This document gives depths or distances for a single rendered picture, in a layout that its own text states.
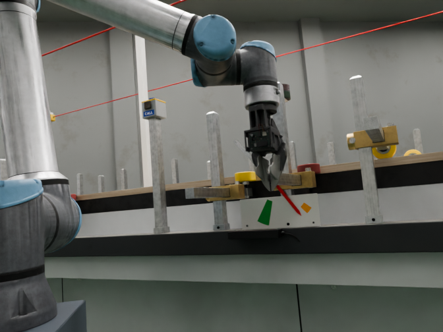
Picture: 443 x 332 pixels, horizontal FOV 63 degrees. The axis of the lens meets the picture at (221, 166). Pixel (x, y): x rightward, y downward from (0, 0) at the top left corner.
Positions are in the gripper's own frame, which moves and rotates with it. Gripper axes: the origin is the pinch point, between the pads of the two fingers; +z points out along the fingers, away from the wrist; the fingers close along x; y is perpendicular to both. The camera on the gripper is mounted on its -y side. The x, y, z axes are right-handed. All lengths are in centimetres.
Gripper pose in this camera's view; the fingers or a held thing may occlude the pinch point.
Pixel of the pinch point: (271, 186)
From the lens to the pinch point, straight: 92.6
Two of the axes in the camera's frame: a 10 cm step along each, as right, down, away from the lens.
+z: 0.7, 9.9, -1.4
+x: 8.8, -1.2, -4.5
